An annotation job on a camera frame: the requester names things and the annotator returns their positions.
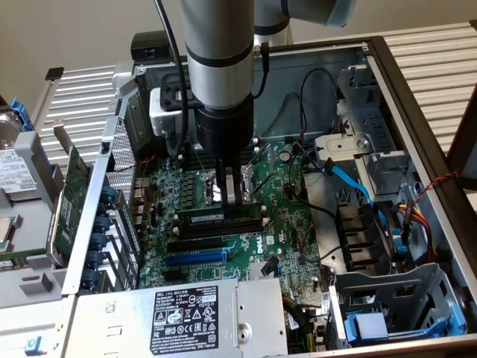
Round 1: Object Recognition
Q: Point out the grey disk bay with carrier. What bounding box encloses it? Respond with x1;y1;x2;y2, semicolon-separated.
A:
327;263;469;350

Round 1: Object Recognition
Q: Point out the grey parts rack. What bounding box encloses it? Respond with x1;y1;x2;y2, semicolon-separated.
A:
0;130;75;310

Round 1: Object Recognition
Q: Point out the thick black wire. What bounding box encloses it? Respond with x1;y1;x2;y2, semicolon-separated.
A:
290;141;338;221

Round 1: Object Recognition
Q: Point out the coloured power wire bundle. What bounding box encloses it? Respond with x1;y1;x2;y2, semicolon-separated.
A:
397;201;437;262

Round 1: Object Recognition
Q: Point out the dark brown frame bar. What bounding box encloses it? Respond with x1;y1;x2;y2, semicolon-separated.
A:
446;84;477;189

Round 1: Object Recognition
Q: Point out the thin locking lever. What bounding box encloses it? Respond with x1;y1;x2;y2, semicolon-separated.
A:
187;140;209;177
248;173;280;198

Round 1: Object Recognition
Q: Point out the silver CPU chip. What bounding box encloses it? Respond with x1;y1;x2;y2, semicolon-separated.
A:
0;215;22;254

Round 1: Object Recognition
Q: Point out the green Dell motherboard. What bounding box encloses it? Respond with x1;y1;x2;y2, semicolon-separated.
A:
136;139;331;310

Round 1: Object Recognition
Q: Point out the open grey PC case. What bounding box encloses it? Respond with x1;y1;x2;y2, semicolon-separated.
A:
61;35;477;358

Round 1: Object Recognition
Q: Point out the green graphics card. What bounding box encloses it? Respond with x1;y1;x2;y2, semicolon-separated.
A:
48;119;94;268

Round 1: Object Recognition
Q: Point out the silver chipset heatsink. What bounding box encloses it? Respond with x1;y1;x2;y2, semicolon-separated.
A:
247;260;280;280

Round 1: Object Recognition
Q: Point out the silver CPU socket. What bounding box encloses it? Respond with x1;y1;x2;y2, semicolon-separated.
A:
200;163;258;207

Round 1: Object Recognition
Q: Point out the short black plug cable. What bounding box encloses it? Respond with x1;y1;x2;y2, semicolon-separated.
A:
253;41;271;100

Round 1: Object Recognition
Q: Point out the red black twisted wire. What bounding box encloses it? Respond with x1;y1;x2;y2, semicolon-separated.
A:
111;156;156;175
413;171;459;204

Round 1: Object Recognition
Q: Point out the black looped wire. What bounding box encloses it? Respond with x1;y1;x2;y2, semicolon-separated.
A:
300;69;342;135

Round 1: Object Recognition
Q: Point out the blue disk bracket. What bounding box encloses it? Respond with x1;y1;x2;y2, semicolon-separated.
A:
9;97;33;131

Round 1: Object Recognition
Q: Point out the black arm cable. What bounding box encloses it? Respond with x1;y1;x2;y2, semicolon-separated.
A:
154;0;191;158

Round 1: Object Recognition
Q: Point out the blue expansion slot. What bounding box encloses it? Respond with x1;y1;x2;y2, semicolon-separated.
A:
165;249;228;268

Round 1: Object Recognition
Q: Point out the small blue latch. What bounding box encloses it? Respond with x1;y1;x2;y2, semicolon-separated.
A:
24;335;48;357

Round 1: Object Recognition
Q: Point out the silver hard disk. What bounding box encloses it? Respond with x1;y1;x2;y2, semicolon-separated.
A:
0;111;38;195

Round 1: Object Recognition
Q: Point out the silver disk bay cage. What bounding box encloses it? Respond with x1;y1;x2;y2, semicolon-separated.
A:
312;65;414;198

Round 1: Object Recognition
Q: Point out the blue card retention clip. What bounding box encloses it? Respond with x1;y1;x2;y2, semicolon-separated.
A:
85;250;105;269
80;268;101;288
92;215;112;234
100;185;119;204
89;233;108;251

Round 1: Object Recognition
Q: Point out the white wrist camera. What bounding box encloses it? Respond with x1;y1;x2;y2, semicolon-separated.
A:
148;74;195;137

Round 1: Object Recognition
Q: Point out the blue SATA wire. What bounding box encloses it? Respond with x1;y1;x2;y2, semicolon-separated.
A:
320;158;407;254

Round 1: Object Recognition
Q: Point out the labelled green RAM stick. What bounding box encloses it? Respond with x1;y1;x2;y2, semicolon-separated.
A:
0;248;48;273

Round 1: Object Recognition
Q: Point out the black box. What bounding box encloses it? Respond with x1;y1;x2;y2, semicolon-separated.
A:
130;31;186;63

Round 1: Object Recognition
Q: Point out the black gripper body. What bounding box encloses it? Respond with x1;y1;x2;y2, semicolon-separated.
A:
195;100;255;165

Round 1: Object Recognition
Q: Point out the silver power supply unit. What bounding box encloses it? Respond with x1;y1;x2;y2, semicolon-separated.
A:
72;277;290;358

